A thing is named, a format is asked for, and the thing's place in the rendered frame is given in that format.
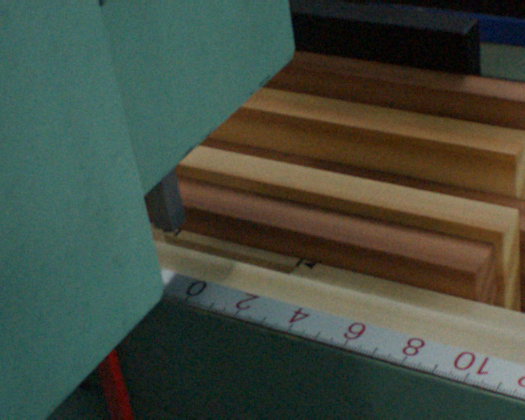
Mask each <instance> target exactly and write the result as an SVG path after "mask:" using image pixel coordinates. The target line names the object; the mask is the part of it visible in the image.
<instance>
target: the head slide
mask: <svg viewBox="0 0 525 420"><path fill-rule="evenodd" d="M163 291H164V282H163V278H162V273H161V269H160V266H159V261H158V257H157V253H156V248H155V245H154V241H153V236H152V232H151V228H150V224H149V220H148V215H147V211H146V203H145V199H144V195H143V190H142V187H141V183H140V178H139V174H138V170H137V166H136V162H135V157H134V153H133V150H132V145H131V141H130V137H129V132H128V129H127V125H126V116H125V112H124V108H123V104H122V100H121V95H120V92H119V87H118V83H117V79H116V74H115V71H114V67H113V62H112V58H111V54H110V50H109V46H108V42H107V37H106V33H105V25H104V21H103V16H102V12H101V9H100V4H99V0H0V420H46V418H47V417H48V416H49V415H50V414H51V413H52V412H53V411H54V410H55V409H56V408H57V406H58V405H59V404H60V403H62V402H63V401H64V400H65V399H66V397H67V396H68V395H69V394H70V393H71V392H72V391H73V390H74V389H75V388H76V387H77V386H78V385H79V383H81V382H82V381H83V380H84V379H85V378H86V376H87V375H88V374H89V373H90V372H91V371H92V370H93V369H94V368H95V367H96V366H97V365H98V364H100V362H101V361H102V360H103V359H104V358H105V357H106V355H107V354H108V353H109V352H110V351H111V350H112V349H113V348H114V347H115V346H116V345H118V344H119V343H120V342H121V341H122V339H123V338H124V337H125V336H126V334H127V333H128V332H129V331H130V330H131V329H132V328H133V327H134V326H136V325H137V324H138V323H139V322H140V321H141V320H142V319H143V318H144V316H145V315H146V313H147V312H148V311H149V310H150V309H151V308H152V307H153V306H155V305H156V304H157V303H158V302H159V301H160V299H161V297H162V295H163Z"/></svg>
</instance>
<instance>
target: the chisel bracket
mask: <svg viewBox="0 0 525 420"><path fill-rule="evenodd" d="M99 4H100V9H101V12H102V16H103V21H104V25H105V33H106V37H107V42H108V46H109V50H110V54H111V58H112V62H113V67H114V71H115V74H116V79H117V83H118V87H119V92H120V95H121V100H122V104H123V108H124V112H125V116H126V125H127V129H128V132H129V137H130V141H131V145H132V150H133V153H134V157H135V162H136V166H137V170H138V174H139V178H140V183H141V187H142V190H143V195H145V194H146V193H147V192H148V191H149V190H151V189H152V188H153V187H154V186H155V185H156V184H157V183H158V182H160V181H161V180H162V179H163V178H164V177H165V176H166V174H167V173H168V172H169V171H170V170H173V169H174V168H175V167H176V166H177V165H178V164H179V163H180V162H181V161H182V160H183V159H184V158H186V156H187V155H188V154H189V153H190V152H191V151H193V150H194V149H195V148H196V147H198V146H199V145H200V144H201V143H202V142H203V141H204V140H205V138H206V137H207V136H208V135H209V134H211V133H212V132H213V131H215V130H216V129H217V128H218V127H219V126H220V125H221V124H222V123H224V122H225V120H226V119H227V118H228V117H229V116H230V115H231V114H232V113H233V112H235V111H237V110H238V109H239V108H240V107H241V106H242V105H243V104H244V103H245V101H246V100H247V99H249V98H250V97H251V96H252V95H253V94H254V93H256V92H257V91H258V90H259V89H260V88H261V87H263V86H264V84H265V83H266V82H267V81H268V80H269V79H270V78H271V77H272V76H273V75H275V74H276V73H278V72H279V71H280V70H281V69H282V68H283V67H284V65H285V64H286V63H288V62H289V61H290V60H291V59H292V57H293V54H294V50H295V47H294V39H293V33H292V25H291V18H290V11H289V4H288V0H99Z"/></svg>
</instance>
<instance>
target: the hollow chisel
mask: <svg viewBox="0 0 525 420"><path fill-rule="evenodd" d="M146 195H147V200H148V204H149V208H150V212H151V216H152V220H153V225H154V228H155V229H163V230H166V231H170V232H174V231H175V230H176V229H178V228H179V227H180V226H181V225H182V224H183V223H184V222H185V221H186V215H185V211H184V207H183V202H182V197H181V192H180V189H179V184H178V179H177V174H176V170H175V168H174V169H173V170H170V171H169V172H168V173H167V174H166V176H165V177H164V178H163V179H162V180H161V181H160V182H158V183H157V184H156V185H155V186H154V187H153V188H152V189H151V190H149V191H148V192H147V193H146Z"/></svg>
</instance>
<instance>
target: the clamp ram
mask: <svg viewBox="0 0 525 420"><path fill-rule="evenodd" d="M288 4H289V11H290V18H291V25H292V33H293V39H294V47H295V50H294V51H301V52H307V53H314V54H326V55H333V56H340V57H346V58H353V59H360V60H366V61H373V62H379V63H385V64H392V65H399V66H405V67H412V68H419V69H425V70H431V71H438V72H444V73H451V74H464V75H471V76H478V77H481V66H480V40H479V21H478V18H476V17H468V16H459V15H444V14H436V13H428V12H420V11H412V10H404V9H396V8H388V7H381V6H372V5H364V4H357V3H348V2H341V1H333V0H288Z"/></svg>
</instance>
